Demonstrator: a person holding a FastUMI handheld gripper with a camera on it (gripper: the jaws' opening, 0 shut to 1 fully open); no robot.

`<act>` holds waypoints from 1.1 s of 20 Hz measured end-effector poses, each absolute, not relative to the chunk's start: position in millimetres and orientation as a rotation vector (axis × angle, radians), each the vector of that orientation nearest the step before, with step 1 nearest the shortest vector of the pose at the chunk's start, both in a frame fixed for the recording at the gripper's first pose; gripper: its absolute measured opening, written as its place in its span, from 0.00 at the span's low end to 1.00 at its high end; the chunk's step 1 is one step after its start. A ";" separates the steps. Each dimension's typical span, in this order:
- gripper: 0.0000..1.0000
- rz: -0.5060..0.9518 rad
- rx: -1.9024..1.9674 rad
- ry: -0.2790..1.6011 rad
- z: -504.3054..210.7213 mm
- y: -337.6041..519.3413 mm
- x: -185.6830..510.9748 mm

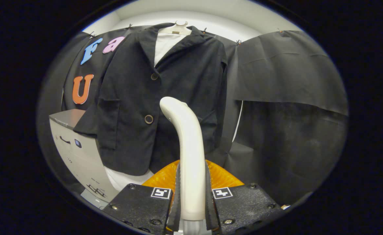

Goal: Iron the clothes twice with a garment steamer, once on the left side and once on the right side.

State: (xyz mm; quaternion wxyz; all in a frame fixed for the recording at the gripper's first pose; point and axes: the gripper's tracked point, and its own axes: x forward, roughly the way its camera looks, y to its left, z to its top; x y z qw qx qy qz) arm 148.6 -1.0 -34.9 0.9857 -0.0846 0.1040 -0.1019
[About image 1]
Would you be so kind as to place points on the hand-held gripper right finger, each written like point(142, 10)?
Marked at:
point(210, 212)

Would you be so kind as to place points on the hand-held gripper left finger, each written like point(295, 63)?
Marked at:
point(175, 212)

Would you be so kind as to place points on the white garment steamer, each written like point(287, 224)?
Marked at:
point(191, 156)

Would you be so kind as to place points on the black suit jacket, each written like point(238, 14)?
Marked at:
point(126, 98)

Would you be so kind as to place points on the thin white pole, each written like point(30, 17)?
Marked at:
point(238, 120)

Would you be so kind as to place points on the grey cabinet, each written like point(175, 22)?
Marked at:
point(80, 160)

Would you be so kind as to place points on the black backdrop cloth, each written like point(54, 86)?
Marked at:
point(292, 81)

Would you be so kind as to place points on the white mannequin torso on stand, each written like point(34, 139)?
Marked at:
point(167, 45)

